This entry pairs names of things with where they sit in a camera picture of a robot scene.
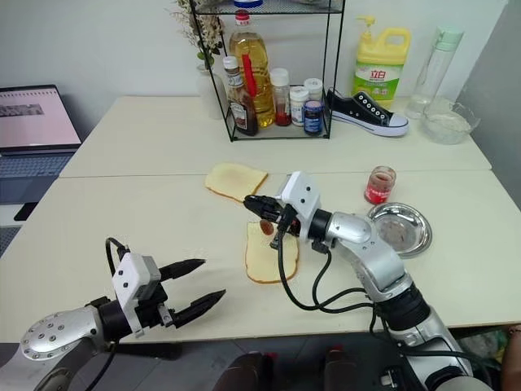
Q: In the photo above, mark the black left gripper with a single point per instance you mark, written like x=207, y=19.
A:
x=152, y=311

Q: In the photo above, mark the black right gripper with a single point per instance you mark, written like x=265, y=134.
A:
x=291, y=224

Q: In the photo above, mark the spoon with red jam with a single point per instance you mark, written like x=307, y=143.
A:
x=266, y=227

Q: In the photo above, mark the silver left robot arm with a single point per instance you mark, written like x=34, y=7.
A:
x=53, y=330

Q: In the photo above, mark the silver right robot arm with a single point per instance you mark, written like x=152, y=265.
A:
x=366, y=244

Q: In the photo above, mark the bread slice with brown crust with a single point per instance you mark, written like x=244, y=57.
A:
x=264, y=264
x=234, y=179

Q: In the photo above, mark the open red jam jar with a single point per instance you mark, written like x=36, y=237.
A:
x=376, y=192

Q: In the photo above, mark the spice jar with red contents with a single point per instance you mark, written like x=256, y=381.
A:
x=281, y=115

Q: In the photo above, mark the brown sauce bottle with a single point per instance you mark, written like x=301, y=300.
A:
x=242, y=116

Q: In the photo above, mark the dark blue labelled jar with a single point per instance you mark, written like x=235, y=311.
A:
x=313, y=121

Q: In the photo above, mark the dark rounded shape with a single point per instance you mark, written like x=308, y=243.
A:
x=244, y=372

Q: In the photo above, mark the white labelled jar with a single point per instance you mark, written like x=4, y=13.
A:
x=298, y=106

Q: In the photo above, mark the white vase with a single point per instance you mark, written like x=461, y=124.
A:
x=205, y=93

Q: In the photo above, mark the small jar with white lid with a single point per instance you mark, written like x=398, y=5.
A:
x=313, y=86

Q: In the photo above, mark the black and white sneaker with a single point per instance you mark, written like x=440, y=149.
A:
x=358, y=111

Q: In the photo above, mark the round silver metal plate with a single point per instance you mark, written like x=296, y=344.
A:
x=419, y=228

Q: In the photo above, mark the yellow detergent jug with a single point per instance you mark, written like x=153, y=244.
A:
x=378, y=73

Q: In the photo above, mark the black flat device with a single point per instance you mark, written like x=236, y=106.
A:
x=26, y=212

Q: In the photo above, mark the dried flower bunch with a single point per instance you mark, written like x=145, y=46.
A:
x=199, y=28

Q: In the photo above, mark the clear glass bowl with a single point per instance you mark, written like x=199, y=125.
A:
x=447, y=127

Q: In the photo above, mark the blue round lid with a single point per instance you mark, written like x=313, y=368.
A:
x=247, y=3

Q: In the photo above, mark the clear bottle with green lid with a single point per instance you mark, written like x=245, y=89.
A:
x=435, y=73

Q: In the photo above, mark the open grey laptop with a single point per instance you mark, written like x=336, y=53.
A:
x=36, y=118

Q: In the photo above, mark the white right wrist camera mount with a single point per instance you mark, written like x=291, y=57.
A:
x=303, y=191

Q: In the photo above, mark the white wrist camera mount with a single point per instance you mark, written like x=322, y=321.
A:
x=130, y=277
x=303, y=191

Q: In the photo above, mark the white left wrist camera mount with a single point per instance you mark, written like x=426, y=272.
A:
x=130, y=277

